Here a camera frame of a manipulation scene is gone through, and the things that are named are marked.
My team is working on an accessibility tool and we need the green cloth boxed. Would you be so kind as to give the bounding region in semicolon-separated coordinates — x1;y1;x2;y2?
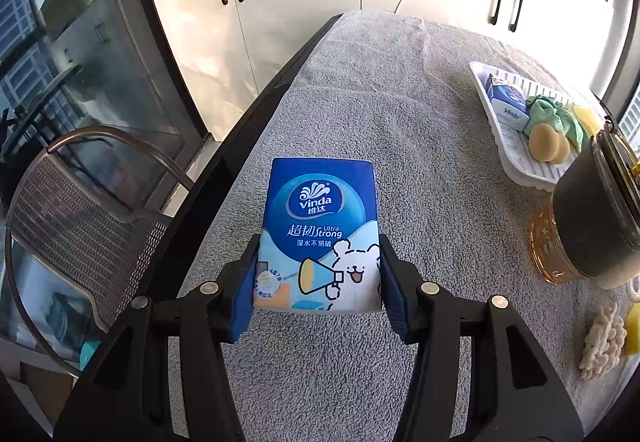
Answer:
524;96;590;153

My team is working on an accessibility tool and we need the white knotted rope toy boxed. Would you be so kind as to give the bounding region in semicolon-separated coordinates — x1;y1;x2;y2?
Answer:
578;303;627;380

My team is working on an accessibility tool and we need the beige gourd makeup sponge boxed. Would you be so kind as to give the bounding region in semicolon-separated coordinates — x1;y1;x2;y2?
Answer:
528;123;570;165

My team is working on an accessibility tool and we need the blue tissue pack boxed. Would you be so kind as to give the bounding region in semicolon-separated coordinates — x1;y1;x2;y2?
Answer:
253;157;382;314
485;74;529;131

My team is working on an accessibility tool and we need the grey towel table cover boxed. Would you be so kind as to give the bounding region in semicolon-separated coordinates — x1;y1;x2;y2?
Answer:
183;10;636;441

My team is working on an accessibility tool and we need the metal mesh chair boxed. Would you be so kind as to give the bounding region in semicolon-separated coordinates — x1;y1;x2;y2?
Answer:
4;125;194;378

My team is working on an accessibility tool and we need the yellow rectangular sponge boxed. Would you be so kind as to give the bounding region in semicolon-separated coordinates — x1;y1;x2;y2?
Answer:
573;104;602;137

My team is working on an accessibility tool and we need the white plastic tray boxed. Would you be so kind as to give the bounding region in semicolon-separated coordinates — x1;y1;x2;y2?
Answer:
469;61;605;193

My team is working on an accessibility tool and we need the white mug chrome lid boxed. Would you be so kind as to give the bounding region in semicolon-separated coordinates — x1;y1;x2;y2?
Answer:
596;267;640;303

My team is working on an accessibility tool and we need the amber glass tumbler green sleeve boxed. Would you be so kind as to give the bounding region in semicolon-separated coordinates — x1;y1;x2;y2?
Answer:
529;119;639;286

